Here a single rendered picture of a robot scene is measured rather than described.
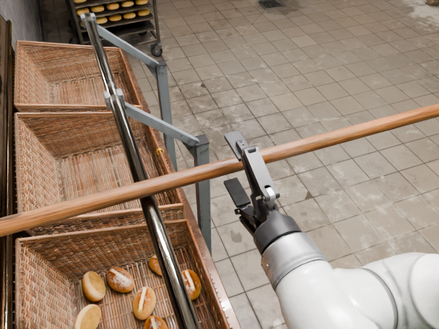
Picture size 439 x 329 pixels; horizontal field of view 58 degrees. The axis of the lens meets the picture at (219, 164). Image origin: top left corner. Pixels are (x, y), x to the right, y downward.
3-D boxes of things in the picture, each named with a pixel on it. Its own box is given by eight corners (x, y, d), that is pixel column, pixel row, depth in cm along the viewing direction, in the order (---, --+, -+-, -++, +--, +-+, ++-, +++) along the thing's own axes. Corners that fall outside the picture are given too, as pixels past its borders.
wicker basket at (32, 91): (34, 159, 166) (10, 105, 147) (32, 89, 204) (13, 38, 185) (148, 134, 178) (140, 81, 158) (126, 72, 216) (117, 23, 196)
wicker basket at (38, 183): (45, 279, 126) (14, 227, 107) (35, 165, 163) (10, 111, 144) (189, 233, 139) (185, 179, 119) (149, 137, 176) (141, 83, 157)
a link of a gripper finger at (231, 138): (238, 162, 67) (238, 158, 67) (223, 137, 72) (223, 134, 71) (255, 157, 68) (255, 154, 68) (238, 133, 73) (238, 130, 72)
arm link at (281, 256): (271, 303, 60) (255, 271, 64) (323, 283, 62) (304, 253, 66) (277, 271, 53) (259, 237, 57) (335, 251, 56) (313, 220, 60)
